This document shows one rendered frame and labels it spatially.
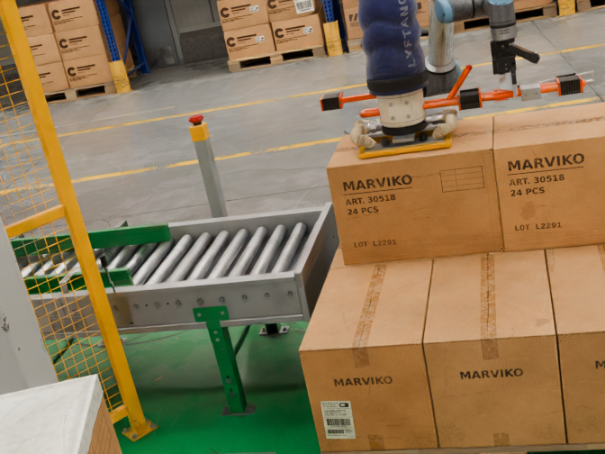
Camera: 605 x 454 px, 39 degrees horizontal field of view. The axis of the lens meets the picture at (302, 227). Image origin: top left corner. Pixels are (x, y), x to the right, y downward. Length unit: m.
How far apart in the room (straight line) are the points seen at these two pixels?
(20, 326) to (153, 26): 9.61
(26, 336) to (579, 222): 1.90
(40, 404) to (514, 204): 1.86
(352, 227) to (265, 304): 0.44
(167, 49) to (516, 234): 9.41
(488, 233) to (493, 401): 0.68
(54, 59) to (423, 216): 8.61
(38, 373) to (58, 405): 0.99
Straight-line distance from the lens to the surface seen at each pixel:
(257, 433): 3.39
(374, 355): 2.72
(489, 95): 3.18
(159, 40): 12.14
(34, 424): 1.82
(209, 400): 3.68
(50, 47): 11.30
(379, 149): 3.13
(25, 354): 2.78
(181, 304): 3.33
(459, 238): 3.17
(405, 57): 3.08
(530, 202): 3.11
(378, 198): 3.14
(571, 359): 2.70
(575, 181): 3.09
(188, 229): 3.93
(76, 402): 1.84
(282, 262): 3.40
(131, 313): 3.43
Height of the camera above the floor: 1.89
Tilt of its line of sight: 21 degrees down
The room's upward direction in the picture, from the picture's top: 12 degrees counter-clockwise
